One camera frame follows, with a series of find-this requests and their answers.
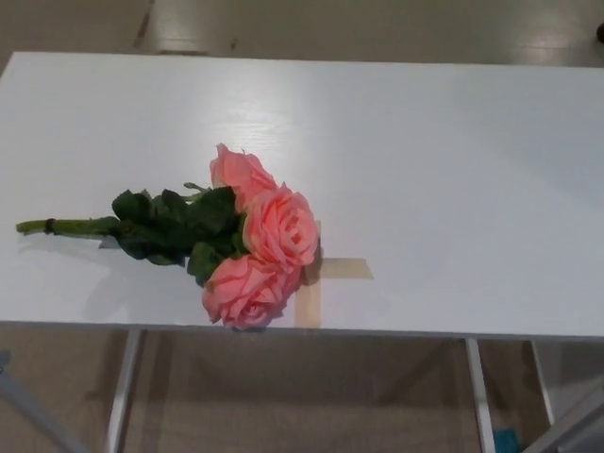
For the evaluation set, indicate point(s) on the short beige tape strip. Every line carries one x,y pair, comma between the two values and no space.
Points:
349,269

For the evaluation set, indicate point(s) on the grey metal frame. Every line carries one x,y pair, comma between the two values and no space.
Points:
575,420

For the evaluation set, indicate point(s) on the teal floor object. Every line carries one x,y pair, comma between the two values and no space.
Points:
507,441

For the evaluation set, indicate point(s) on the grey metal stand leg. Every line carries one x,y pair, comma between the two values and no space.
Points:
28,410

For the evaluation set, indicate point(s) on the pink rose bouquet green stems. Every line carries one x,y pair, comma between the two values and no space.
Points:
278,226

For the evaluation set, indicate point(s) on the black floor object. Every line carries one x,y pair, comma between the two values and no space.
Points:
598,38

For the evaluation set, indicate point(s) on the white metal table leg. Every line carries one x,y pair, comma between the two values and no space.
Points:
481,401
542,387
123,401

